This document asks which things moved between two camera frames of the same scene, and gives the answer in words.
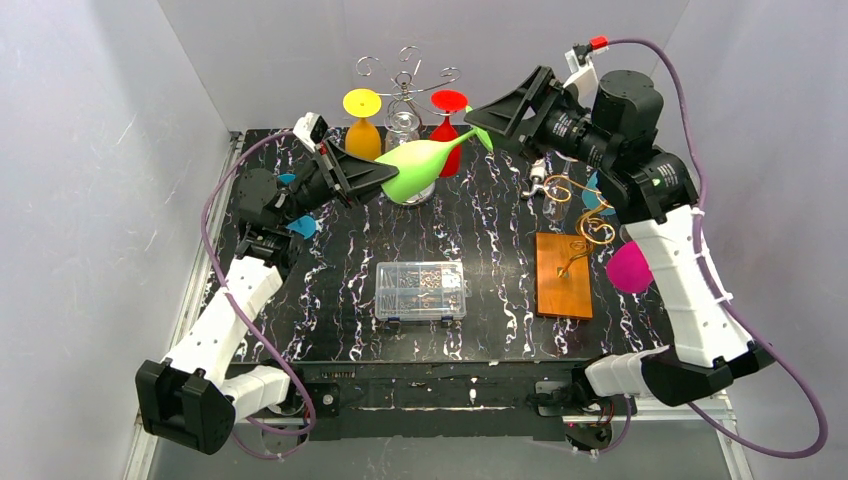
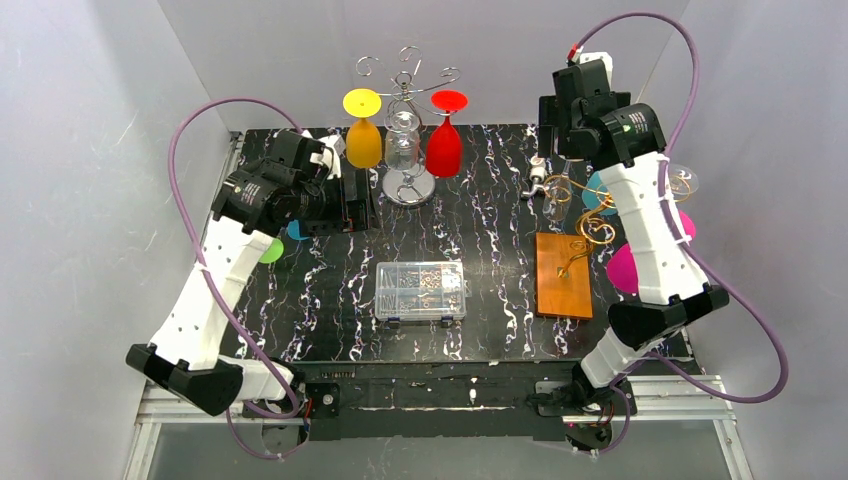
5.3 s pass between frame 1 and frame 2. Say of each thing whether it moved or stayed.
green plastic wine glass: moved
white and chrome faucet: stayed
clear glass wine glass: stayed
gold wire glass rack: stayed
